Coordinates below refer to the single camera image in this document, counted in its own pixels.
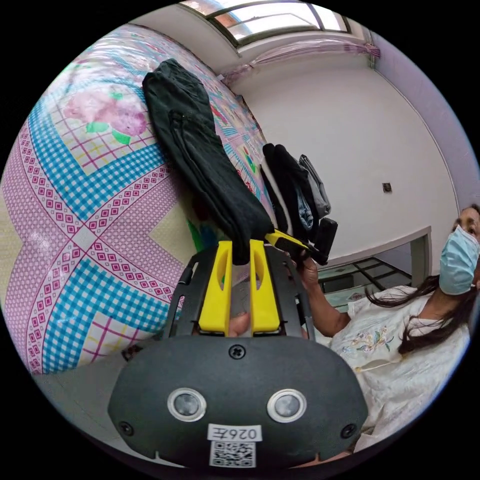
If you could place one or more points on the wall socket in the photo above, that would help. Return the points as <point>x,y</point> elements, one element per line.
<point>387,187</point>

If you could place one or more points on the window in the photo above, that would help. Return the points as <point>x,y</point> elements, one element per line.
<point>270,18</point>

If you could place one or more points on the bed with printed checked sheet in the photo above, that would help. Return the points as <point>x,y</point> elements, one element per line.
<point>93,210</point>

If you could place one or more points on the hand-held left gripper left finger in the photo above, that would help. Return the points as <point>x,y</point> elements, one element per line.
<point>214,296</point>

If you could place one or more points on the person's right hand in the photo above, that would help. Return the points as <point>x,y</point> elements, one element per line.
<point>309,275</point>

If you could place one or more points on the person's right forearm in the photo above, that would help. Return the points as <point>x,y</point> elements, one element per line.
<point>330,315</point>

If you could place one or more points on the pile of clothes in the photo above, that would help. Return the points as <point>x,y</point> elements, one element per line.
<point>296,187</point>

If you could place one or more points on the person's body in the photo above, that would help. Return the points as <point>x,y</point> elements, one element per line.
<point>405,360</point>

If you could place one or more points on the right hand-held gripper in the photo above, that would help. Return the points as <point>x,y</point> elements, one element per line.
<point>300,252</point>

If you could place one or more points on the person's left hand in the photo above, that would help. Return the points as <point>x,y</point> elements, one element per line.
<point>238,324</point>

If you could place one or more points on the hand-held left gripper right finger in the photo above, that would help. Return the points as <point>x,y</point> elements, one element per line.
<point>264,300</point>

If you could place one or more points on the black jeans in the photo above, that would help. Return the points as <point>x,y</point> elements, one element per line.
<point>195,150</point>

